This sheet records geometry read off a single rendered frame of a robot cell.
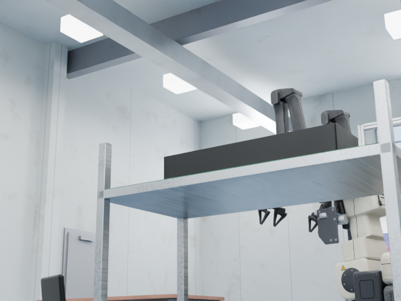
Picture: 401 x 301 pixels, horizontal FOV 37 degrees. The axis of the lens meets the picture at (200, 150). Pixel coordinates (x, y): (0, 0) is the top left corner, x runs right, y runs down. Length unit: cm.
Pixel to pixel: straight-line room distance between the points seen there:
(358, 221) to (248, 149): 111
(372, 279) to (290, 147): 100
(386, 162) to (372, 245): 134
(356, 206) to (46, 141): 806
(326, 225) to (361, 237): 17
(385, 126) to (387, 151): 6
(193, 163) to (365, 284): 103
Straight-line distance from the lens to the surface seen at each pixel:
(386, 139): 144
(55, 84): 1066
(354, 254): 269
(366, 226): 272
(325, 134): 164
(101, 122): 1173
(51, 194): 1014
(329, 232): 274
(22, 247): 999
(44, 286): 402
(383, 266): 244
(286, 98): 287
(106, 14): 833
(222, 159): 177
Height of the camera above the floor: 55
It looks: 16 degrees up
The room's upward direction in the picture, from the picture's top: 1 degrees counter-clockwise
